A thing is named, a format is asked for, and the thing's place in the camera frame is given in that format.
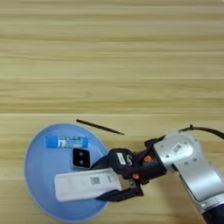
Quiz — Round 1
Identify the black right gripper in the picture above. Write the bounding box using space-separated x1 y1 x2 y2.
89 136 169 203

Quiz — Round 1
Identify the white rectangular plastic device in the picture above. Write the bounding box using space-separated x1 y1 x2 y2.
53 167 123 203

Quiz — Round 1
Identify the small black and white cube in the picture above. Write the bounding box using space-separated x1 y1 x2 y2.
71 147 92 171

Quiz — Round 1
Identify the blue glue stick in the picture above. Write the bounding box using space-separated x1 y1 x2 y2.
45 135 89 150

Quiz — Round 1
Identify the black box with white label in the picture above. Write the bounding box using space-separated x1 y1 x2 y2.
108 147 136 176

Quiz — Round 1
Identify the thin black stick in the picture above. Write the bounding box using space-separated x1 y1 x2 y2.
75 118 126 137

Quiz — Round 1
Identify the round blue plate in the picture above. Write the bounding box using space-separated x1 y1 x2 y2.
24 122 110 223

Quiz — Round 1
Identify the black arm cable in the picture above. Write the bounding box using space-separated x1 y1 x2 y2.
178 124 224 140

